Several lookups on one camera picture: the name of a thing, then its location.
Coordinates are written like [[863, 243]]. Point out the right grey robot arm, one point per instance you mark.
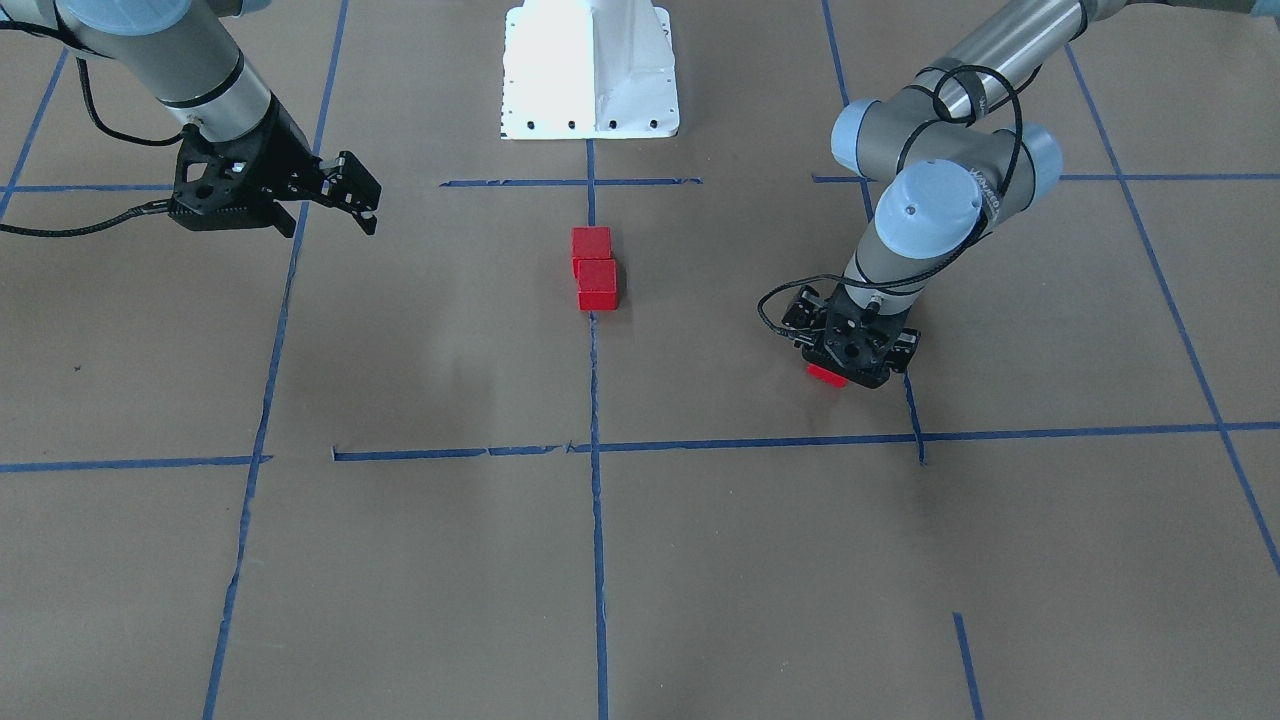
[[179, 50]]

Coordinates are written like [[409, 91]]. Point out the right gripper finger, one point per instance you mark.
[[348, 185], [361, 212]]

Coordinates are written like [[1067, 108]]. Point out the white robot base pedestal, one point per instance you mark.
[[574, 70]]

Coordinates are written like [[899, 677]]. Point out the red wooden cube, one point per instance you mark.
[[824, 375], [598, 285], [589, 242]]

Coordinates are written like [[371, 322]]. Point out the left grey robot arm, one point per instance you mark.
[[958, 158]]

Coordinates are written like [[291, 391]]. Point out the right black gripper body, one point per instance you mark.
[[279, 150]]

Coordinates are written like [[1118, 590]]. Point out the brown paper table cover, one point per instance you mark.
[[405, 477]]

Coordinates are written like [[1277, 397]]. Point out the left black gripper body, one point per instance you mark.
[[797, 314]]

